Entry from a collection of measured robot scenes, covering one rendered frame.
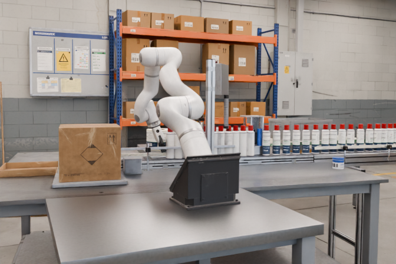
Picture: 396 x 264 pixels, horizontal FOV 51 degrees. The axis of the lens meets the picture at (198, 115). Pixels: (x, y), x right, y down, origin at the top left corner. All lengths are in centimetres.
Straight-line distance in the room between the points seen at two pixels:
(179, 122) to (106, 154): 46
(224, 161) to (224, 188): 11
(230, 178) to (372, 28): 839
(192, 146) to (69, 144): 65
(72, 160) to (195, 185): 72
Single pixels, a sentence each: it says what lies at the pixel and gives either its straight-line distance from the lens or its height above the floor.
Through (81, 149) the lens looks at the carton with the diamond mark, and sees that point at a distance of 212.
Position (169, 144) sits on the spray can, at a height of 98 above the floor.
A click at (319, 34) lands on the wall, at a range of 891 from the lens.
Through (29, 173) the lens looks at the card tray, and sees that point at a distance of 245.
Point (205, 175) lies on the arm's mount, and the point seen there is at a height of 96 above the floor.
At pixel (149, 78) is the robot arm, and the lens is 241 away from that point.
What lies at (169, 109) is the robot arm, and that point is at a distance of 189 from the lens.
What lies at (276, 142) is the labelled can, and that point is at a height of 97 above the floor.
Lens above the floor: 129
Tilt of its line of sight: 3 degrees down
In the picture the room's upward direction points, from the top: 1 degrees clockwise
